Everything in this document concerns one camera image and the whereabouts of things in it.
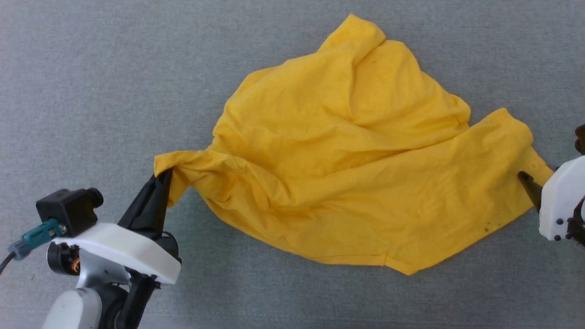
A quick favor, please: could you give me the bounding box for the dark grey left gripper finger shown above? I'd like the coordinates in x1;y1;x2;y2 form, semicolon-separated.
120;176;160;233
154;168;173;238

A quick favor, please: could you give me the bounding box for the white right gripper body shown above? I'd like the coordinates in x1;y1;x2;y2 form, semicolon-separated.
538;155;585;242

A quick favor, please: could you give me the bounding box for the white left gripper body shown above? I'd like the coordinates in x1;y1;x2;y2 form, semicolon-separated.
51;223;182;285

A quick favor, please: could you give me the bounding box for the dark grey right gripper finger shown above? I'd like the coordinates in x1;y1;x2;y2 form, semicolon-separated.
518;171;542;213

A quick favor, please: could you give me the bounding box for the yellow cartoon print garment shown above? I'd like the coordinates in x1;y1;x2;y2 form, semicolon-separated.
154;14;556;276

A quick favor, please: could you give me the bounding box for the grey fabric sofa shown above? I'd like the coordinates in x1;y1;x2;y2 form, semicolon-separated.
0;0;585;329

